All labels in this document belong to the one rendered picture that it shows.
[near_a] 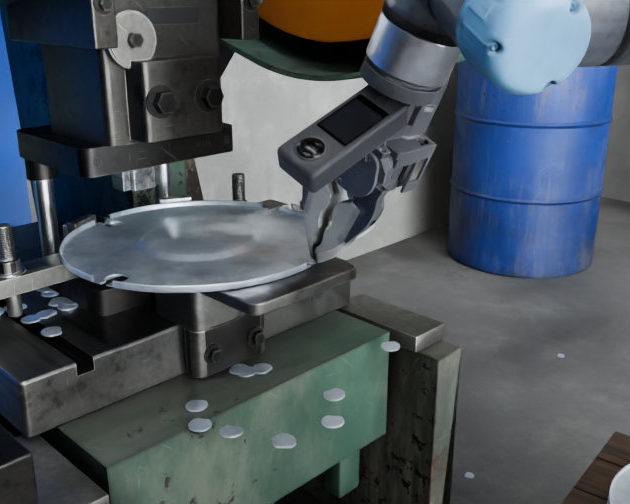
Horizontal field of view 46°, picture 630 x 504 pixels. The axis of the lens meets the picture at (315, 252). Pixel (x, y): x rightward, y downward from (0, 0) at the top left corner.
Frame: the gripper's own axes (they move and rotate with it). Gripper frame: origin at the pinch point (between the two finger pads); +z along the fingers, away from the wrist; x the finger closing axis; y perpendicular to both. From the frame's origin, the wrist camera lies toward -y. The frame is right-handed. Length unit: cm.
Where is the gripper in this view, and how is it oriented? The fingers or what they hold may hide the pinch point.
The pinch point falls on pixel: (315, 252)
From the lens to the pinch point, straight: 74.8
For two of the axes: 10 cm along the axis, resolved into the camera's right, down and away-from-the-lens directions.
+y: 6.8, -2.4, 6.9
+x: -6.7, -6.0, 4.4
